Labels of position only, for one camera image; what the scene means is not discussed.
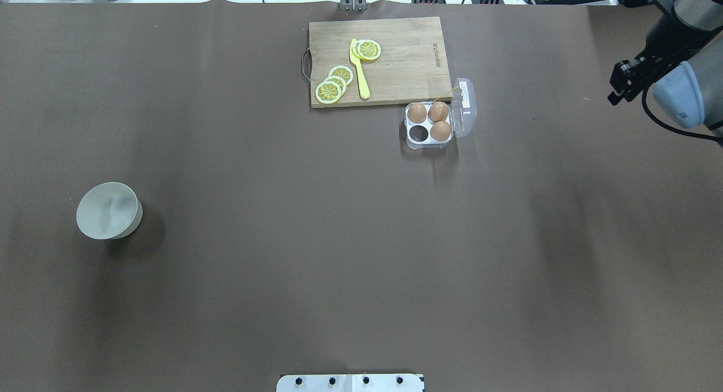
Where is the clear plastic egg box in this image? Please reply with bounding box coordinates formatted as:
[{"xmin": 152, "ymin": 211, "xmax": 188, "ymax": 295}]
[{"xmin": 403, "ymin": 78, "xmax": 478, "ymax": 150}]

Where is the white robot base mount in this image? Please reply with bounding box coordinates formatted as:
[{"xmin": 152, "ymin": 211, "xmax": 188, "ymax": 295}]
[{"xmin": 276, "ymin": 373, "xmax": 425, "ymax": 391}]

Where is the brown egg in box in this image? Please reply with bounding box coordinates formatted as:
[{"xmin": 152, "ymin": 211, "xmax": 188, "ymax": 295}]
[
  {"xmin": 427, "ymin": 102, "xmax": 450, "ymax": 123},
  {"xmin": 430, "ymin": 121, "xmax": 452, "ymax": 142}
]

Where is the brown egg in box far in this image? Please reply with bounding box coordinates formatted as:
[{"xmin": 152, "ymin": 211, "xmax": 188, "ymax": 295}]
[{"xmin": 427, "ymin": 102, "xmax": 450, "ymax": 123}]

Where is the yellow plastic knife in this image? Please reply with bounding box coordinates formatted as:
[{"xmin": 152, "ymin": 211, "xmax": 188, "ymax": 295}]
[{"xmin": 349, "ymin": 46, "xmax": 371, "ymax": 99}]

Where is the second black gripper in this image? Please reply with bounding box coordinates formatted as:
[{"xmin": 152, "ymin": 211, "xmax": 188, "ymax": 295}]
[{"xmin": 607, "ymin": 40, "xmax": 687, "ymax": 106}]

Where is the white bowl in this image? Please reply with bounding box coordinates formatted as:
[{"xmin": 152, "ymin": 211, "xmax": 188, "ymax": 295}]
[{"xmin": 76, "ymin": 182, "xmax": 143, "ymax": 241}]

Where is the wooden cutting board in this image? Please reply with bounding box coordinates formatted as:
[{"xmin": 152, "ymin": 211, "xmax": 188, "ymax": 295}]
[{"xmin": 309, "ymin": 17, "xmax": 452, "ymax": 108}]

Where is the lemon slice toy under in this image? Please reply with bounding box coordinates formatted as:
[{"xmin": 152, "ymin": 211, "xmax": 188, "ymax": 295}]
[{"xmin": 349, "ymin": 39, "xmax": 361, "ymax": 62}]

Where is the second grey blue robot arm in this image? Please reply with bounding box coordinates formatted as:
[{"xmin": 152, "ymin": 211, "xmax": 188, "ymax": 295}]
[{"xmin": 608, "ymin": 0, "xmax": 722, "ymax": 145}]

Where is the brown egg from bowl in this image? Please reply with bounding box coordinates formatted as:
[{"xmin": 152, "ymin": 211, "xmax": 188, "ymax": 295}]
[{"xmin": 406, "ymin": 103, "xmax": 427, "ymax": 124}]

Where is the lemon slice toy top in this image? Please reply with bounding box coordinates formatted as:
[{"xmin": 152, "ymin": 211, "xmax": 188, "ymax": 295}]
[{"xmin": 328, "ymin": 65, "xmax": 354, "ymax": 86}]

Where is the lemon slice toy middle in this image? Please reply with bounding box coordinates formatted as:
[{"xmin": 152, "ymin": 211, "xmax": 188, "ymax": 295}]
[{"xmin": 325, "ymin": 75, "xmax": 347, "ymax": 95}]

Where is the brown egg in box near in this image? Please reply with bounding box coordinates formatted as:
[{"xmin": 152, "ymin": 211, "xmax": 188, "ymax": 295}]
[{"xmin": 430, "ymin": 121, "xmax": 452, "ymax": 142}]

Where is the lemon slice toy front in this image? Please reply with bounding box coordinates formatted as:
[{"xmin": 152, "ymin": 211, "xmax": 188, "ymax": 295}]
[{"xmin": 357, "ymin": 39, "xmax": 381, "ymax": 62}]

